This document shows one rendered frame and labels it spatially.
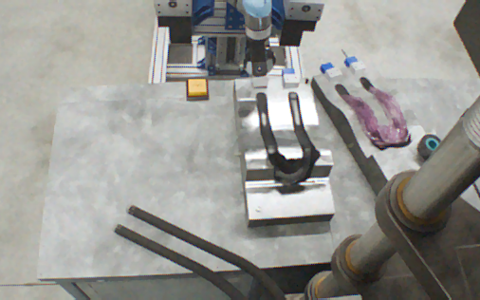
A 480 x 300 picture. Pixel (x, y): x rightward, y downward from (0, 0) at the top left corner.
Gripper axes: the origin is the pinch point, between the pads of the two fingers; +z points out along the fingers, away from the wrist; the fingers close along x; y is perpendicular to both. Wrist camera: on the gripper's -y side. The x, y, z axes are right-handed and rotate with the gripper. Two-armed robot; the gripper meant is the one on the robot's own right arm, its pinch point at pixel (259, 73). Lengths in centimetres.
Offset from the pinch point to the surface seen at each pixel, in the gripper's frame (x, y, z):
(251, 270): 9, -64, -9
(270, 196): 1.3, -41.5, 2.5
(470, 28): -13, -58, -96
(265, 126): 0.3, -17.6, 4.2
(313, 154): -12.8, -30.8, -1.0
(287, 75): -9.6, 0.7, 4.2
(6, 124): 141, 39, 82
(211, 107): 17.7, -4.6, 11.5
